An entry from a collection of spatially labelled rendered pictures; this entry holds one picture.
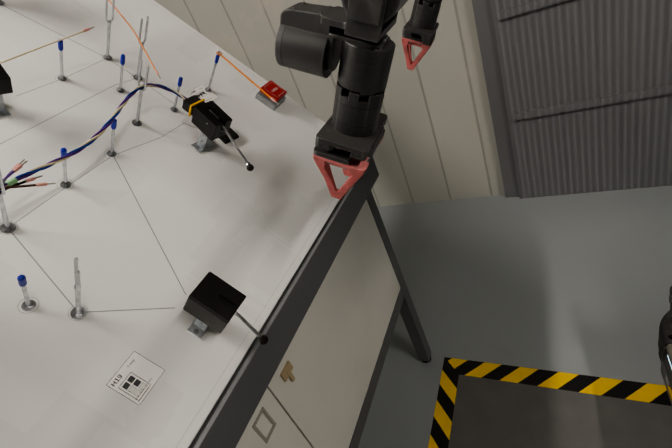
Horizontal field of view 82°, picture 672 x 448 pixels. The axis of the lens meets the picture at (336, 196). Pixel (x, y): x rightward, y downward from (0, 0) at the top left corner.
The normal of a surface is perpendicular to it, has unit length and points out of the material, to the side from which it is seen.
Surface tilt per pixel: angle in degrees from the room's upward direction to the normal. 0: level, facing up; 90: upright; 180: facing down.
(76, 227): 50
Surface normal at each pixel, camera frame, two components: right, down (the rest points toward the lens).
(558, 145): -0.33, 0.58
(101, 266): 0.44, -0.58
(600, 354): -0.35, -0.81
